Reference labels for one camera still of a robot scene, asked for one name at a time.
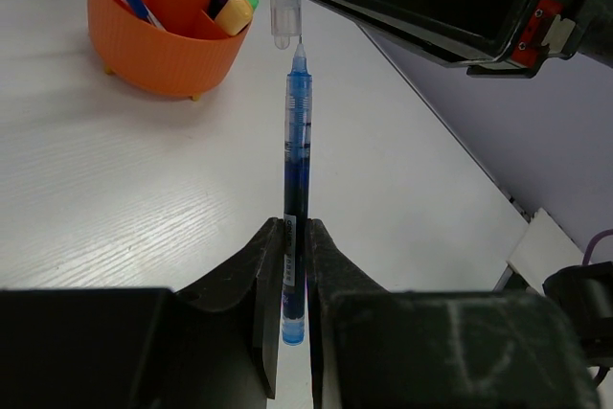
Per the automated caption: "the blue gel pen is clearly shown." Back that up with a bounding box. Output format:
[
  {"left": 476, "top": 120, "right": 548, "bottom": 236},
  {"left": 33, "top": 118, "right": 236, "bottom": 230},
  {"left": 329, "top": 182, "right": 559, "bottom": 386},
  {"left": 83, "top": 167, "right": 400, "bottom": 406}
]
[{"left": 282, "top": 42, "right": 312, "bottom": 346}]

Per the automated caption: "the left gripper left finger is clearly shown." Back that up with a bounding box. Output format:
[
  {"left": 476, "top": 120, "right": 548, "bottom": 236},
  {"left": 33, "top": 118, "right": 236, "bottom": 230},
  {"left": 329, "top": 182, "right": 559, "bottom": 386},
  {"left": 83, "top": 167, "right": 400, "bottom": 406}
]
[{"left": 174, "top": 217, "right": 283, "bottom": 398}]

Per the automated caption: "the small clear eraser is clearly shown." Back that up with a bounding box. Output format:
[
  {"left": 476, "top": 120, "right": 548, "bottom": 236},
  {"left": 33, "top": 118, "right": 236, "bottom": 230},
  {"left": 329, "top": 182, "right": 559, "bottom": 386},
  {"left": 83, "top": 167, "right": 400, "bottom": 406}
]
[{"left": 270, "top": 0, "right": 302, "bottom": 50}]

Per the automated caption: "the orange round desk organizer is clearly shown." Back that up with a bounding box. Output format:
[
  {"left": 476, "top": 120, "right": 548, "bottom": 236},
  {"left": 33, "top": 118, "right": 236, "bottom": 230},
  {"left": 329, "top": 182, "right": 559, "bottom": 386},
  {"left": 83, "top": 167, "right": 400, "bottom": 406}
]
[{"left": 87, "top": 0, "right": 249, "bottom": 100}]

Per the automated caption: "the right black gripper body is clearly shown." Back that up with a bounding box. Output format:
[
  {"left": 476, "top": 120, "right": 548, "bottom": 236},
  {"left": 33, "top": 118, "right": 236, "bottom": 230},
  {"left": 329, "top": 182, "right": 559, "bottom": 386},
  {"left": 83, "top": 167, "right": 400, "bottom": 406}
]
[{"left": 466, "top": 0, "right": 612, "bottom": 79}]

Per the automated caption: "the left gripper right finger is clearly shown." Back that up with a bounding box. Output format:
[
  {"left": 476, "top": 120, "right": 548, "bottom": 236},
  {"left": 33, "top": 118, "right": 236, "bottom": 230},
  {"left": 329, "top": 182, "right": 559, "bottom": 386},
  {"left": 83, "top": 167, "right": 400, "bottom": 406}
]
[{"left": 306, "top": 219, "right": 393, "bottom": 408}]

